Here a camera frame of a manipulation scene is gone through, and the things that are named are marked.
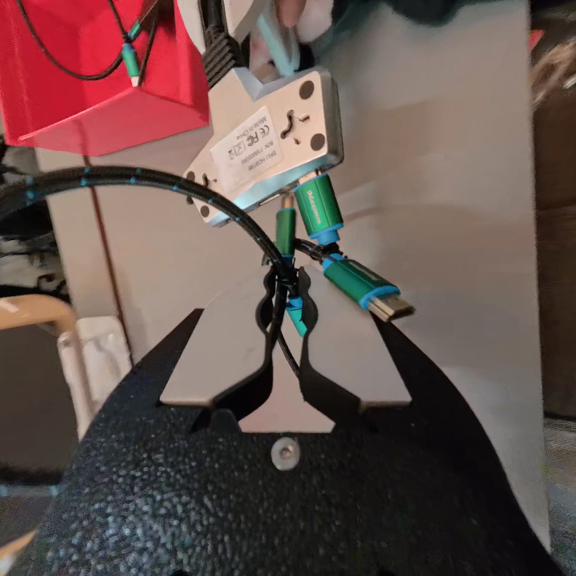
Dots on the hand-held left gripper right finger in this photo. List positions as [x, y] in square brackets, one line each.
[355, 355]

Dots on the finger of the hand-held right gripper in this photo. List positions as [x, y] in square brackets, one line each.
[243, 18]
[193, 22]

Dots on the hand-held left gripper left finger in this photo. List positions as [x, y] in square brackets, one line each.
[211, 355]

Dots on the grey USB hub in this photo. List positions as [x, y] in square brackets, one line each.
[279, 126]

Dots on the red plastic bin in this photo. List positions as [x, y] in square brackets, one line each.
[135, 121]

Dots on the grey desk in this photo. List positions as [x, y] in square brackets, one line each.
[427, 225]

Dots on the person's right hand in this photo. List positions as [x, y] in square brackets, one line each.
[292, 11]

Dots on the white folding stand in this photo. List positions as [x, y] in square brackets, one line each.
[103, 342]

